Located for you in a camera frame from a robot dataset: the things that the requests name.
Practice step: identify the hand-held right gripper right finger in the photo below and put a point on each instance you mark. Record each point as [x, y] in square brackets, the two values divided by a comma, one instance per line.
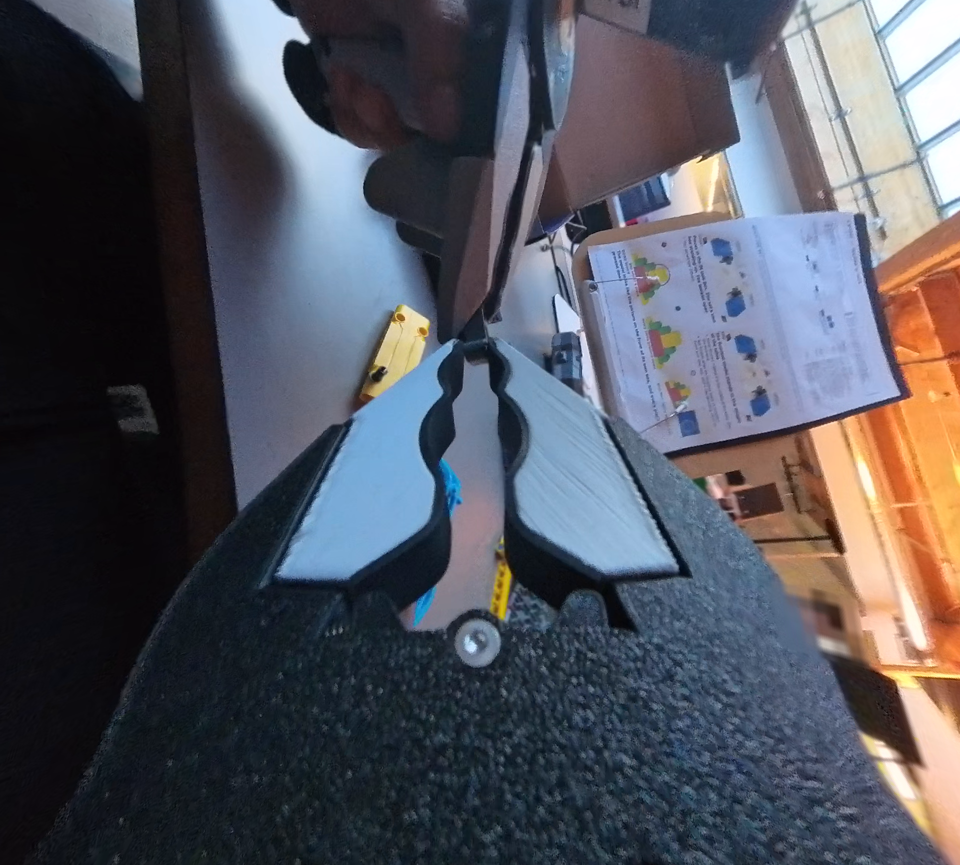
[585, 497]

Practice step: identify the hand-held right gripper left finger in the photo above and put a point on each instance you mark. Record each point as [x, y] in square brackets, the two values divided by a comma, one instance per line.
[367, 497]

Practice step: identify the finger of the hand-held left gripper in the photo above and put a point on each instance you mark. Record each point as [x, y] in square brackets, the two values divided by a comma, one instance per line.
[529, 197]
[476, 242]

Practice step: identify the blue plastic separator tool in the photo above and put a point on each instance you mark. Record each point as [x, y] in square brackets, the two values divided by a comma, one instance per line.
[451, 494]

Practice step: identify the yellow beam with black pins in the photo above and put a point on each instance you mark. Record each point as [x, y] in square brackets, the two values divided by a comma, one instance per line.
[397, 347]

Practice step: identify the pale grey desk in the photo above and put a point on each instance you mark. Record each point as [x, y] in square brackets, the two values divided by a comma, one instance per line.
[300, 280]

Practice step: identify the person's left hand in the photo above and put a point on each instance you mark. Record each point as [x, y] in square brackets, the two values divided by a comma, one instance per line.
[375, 2]

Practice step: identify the wooden board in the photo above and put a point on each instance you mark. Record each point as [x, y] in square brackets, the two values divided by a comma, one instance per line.
[583, 295]

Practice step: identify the computer monitor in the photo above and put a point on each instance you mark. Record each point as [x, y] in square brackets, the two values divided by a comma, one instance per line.
[641, 199]

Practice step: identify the glass skylight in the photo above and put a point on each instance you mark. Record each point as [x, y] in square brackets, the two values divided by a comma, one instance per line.
[922, 17]

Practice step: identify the printed instruction sheet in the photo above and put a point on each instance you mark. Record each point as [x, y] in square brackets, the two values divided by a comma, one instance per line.
[750, 332]

